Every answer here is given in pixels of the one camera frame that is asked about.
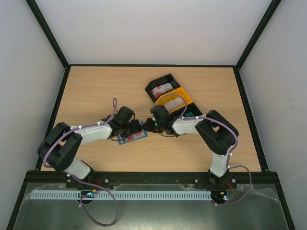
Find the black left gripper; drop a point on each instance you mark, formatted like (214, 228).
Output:
(136, 128)

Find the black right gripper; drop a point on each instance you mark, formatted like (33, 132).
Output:
(150, 124)

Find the teal card holder wallet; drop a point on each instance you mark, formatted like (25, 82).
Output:
(132, 128)

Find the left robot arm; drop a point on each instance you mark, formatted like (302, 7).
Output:
(59, 148)

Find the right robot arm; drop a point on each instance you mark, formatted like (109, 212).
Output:
(220, 136)

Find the white pink card stack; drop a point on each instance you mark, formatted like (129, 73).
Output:
(174, 104)

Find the teal card stack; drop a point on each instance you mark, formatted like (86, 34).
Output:
(189, 114)

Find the red white card stack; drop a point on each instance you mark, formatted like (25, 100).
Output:
(159, 90)

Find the black bin with teal cards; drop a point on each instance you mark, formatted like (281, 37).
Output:
(190, 108)

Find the black bin with red cards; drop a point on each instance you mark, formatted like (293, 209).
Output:
(168, 78)

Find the yellow plastic bin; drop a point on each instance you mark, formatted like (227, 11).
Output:
(176, 93)

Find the white slotted cable duct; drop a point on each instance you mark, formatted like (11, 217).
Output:
(122, 195)

